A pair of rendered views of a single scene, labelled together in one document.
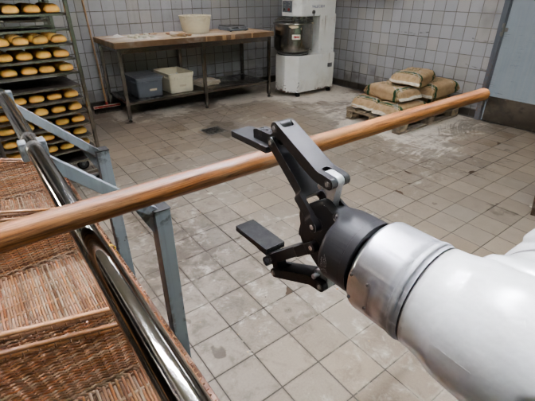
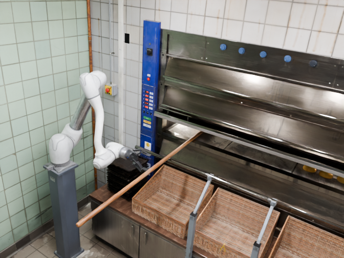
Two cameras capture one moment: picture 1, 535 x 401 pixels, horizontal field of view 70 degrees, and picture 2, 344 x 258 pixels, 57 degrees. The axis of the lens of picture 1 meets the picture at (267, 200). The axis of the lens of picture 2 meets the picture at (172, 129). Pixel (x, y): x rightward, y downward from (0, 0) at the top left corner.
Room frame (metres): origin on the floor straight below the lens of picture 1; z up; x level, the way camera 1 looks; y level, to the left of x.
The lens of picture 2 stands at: (2.43, -0.60, 2.48)
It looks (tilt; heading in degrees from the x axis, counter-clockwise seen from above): 25 degrees down; 158
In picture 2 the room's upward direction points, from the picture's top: 4 degrees clockwise
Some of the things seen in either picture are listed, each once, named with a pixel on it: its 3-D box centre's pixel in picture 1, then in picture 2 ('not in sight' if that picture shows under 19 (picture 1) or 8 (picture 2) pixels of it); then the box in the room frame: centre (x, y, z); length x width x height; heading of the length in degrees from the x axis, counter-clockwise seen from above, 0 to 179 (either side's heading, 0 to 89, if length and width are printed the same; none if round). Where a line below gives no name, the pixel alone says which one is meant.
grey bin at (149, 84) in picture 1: (143, 83); not in sight; (5.01, 1.59, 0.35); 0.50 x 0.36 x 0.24; 37
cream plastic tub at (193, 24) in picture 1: (195, 24); not in sight; (5.58, 0.96, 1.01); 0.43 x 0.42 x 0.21; 127
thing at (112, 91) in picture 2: not in sight; (110, 89); (-0.56, -0.08, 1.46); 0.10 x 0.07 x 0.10; 37
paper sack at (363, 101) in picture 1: (376, 99); not in sight; (4.69, -1.34, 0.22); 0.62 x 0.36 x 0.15; 132
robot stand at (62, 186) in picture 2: not in sight; (65, 211); (-0.01, -0.61, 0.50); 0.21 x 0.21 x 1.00; 35
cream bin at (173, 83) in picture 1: (173, 79); not in sight; (5.26, 1.25, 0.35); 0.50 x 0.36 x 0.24; 38
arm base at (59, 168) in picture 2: not in sight; (58, 163); (0.00, -0.62, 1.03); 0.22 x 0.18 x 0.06; 125
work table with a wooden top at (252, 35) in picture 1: (192, 69); not in sight; (5.43, 1.03, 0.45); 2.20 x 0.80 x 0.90; 127
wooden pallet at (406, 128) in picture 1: (402, 111); not in sight; (4.72, -1.69, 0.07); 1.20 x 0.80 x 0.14; 127
